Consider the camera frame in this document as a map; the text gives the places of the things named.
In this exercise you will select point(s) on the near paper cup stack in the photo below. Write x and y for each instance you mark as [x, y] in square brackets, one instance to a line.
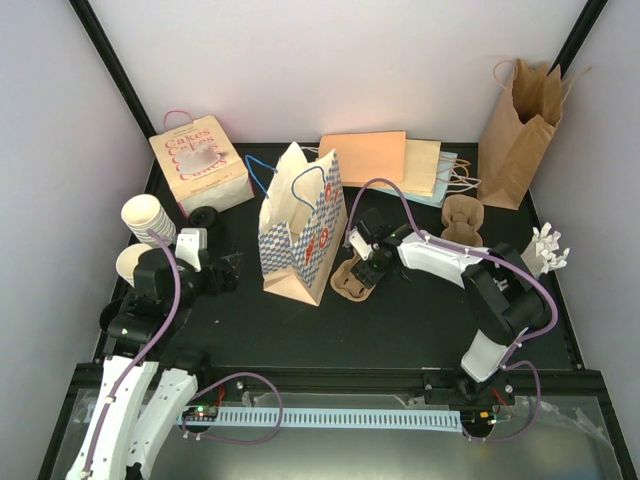
[128, 259]

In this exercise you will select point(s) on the Cakes printed paper bag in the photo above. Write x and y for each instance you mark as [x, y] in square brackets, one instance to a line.
[200, 164]

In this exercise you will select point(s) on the paper cup stack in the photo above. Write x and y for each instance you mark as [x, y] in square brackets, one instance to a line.
[144, 212]
[128, 259]

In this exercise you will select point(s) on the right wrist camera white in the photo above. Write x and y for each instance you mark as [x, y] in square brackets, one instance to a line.
[358, 243]

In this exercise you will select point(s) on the light blue cable duct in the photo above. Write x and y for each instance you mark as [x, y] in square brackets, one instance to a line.
[321, 418]

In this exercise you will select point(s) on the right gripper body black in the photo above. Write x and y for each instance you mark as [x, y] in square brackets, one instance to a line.
[374, 274]

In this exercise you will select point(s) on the orange flat paper bag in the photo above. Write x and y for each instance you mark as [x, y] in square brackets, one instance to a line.
[364, 156]

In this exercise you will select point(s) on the left black frame post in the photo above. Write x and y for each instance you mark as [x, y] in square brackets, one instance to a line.
[98, 37]

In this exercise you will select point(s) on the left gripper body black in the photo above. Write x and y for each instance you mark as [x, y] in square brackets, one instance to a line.
[217, 286]

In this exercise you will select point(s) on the light blue flat paper bag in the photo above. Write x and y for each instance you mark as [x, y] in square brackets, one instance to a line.
[445, 166]

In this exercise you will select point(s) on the black frame post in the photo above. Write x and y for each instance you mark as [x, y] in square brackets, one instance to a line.
[580, 31]
[98, 37]

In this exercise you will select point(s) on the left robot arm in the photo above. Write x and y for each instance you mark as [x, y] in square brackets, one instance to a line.
[145, 385]

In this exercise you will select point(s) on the blue checkered paper bag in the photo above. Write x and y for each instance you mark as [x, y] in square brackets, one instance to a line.
[301, 224]

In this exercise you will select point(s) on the black coffee cup lids stack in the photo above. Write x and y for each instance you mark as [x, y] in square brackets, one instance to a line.
[205, 217]

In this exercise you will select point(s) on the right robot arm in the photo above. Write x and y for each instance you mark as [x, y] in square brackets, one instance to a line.
[509, 304]

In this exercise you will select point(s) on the far paper cup stack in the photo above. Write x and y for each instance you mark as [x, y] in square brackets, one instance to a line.
[144, 212]

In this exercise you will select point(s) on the standing brown paper bag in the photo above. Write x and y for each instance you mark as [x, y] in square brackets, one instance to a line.
[519, 131]

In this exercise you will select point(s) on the grey pulp cup carrier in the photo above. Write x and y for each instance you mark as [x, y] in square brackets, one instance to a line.
[354, 279]

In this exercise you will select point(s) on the right black frame post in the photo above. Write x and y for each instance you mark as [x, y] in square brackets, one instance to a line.
[580, 31]

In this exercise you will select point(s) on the tan flat paper bag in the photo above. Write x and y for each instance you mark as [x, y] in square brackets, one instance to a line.
[420, 167]

